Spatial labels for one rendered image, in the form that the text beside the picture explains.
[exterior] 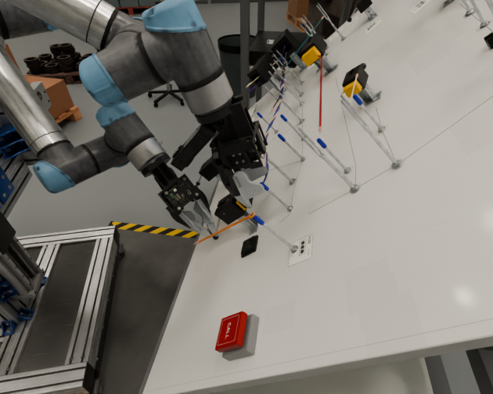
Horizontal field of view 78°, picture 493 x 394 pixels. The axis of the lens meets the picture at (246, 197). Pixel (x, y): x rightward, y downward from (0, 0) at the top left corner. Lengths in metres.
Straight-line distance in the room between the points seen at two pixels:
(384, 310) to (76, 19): 0.60
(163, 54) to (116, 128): 0.27
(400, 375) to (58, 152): 0.89
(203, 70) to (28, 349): 1.47
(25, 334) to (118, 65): 1.42
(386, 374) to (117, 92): 0.78
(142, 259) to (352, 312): 1.73
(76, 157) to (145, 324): 1.19
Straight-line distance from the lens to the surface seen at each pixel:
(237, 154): 0.53
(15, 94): 0.82
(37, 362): 1.66
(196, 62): 0.47
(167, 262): 1.97
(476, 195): 0.42
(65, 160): 0.76
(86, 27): 0.62
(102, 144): 0.78
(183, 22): 0.46
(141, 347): 1.75
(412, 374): 0.87
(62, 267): 1.90
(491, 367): 0.71
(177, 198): 0.66
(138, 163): 0.69
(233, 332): 0.49
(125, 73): 0.49
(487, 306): 0.35
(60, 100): 3.63
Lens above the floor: 1.55
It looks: 42 degrees down
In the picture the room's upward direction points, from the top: straight up
